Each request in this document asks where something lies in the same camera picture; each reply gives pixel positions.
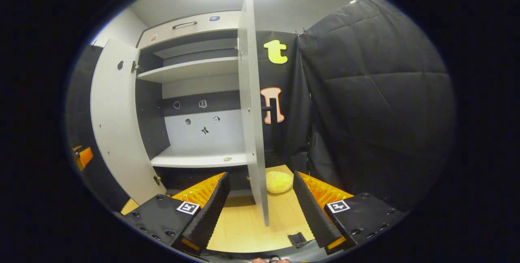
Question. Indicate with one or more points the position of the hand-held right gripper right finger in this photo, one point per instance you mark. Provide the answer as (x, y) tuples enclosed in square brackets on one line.
[(310, 210)]

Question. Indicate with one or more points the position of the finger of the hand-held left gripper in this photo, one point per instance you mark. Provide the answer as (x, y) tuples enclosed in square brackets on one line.
[(84, 157)]

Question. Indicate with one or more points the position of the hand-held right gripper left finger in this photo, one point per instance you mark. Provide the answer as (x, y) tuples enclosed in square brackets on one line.
[(209, 214)]

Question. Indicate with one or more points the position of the grey cabinet door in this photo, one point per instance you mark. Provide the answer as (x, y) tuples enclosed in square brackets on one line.
[(252, 133), (118, 133)]

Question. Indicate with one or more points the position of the grey double-door shoe cabinet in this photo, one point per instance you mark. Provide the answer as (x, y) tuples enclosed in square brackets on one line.
[(195, 70)]

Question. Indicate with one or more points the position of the grey cabinet drawer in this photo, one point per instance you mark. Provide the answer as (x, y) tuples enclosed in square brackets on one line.
[(191, 34)]

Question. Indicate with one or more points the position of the small black block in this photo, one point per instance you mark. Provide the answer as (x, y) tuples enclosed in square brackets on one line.
[(296, 239)]

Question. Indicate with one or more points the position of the round yellow sponge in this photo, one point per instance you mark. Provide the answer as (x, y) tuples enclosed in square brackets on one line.
[(279, 182)]

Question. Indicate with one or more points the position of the black backdrop cloth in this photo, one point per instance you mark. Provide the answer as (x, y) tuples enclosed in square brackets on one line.
[(373, 113)]

